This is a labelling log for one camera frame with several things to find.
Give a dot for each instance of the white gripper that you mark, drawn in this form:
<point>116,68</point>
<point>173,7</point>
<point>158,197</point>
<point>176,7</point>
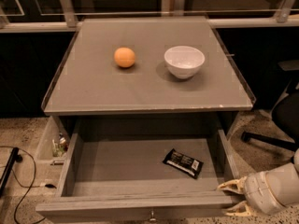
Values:
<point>257,190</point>

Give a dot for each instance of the grey top drawer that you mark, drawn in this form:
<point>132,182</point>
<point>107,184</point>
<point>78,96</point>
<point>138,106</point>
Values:
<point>114,171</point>

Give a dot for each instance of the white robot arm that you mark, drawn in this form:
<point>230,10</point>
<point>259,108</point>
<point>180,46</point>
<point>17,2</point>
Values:
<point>284,183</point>

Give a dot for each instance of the grey drawer cabinet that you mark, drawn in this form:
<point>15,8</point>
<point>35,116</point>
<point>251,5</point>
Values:
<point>89,82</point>

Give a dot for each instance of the black snack bar wrapper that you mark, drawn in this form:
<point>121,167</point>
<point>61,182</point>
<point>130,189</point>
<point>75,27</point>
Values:
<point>184,163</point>

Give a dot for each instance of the black office chair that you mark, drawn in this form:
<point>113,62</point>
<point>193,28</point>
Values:
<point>285,113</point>

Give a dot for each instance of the white bowl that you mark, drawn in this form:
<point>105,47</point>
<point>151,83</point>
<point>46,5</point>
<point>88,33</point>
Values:
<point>184,62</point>

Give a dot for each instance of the orange fruit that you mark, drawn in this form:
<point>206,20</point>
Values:
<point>124,57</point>

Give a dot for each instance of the clear plastic storage bin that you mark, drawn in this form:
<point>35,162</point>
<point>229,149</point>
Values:
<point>55,140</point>

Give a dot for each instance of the black floor stand base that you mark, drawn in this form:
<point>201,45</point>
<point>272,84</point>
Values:
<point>8,168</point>

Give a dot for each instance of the metal railing with glass panels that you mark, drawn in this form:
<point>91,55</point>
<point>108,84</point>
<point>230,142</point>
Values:
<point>33,16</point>

